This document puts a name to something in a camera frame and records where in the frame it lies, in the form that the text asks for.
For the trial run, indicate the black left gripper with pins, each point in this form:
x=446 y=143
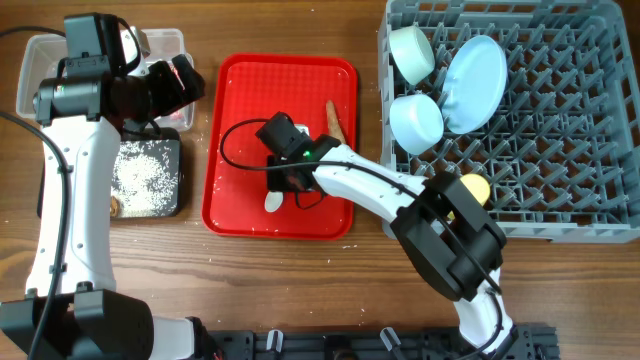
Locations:
x=173 y=95

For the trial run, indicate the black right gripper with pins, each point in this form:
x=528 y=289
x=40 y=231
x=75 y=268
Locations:
x=273 y=183

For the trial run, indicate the white plastic spoon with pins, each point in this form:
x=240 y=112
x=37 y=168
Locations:
x=273 y=201

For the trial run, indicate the brown carrot piece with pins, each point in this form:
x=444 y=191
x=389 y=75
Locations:
x=333 y=122

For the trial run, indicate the white rice grains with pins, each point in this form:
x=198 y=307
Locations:
x=146 y=178

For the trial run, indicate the brown food scrap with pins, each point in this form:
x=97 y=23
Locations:
x=115 y=207

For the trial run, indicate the small light blue bowl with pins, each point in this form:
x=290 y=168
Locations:
x=416 y=123

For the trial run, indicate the green bowl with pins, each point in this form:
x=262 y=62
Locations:
x=412 y=53

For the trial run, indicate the yellow plastic cup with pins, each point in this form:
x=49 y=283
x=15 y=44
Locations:
x=478 y=186

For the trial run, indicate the large light blue plate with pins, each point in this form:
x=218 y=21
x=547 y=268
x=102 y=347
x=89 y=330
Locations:
x=474 y=85

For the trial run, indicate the red snack wrapper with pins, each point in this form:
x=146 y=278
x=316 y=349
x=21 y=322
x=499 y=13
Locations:
x=176 y=116

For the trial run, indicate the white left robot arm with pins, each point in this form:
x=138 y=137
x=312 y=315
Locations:
x=71 y=308

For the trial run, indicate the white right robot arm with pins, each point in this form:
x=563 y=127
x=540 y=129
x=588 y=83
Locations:
x=448 y=236

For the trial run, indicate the black waste tray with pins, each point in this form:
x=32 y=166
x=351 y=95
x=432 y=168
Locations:
x=90 y=149

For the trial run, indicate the clear plastic waste bin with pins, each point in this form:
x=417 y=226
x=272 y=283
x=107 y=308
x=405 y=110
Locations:
x=43 y=52

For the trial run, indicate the grey dishwasher rack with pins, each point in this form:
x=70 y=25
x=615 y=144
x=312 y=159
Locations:
x=561 y=152

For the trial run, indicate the red plastic tray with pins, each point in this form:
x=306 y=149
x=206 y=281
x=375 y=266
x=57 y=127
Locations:
x=252 y=87

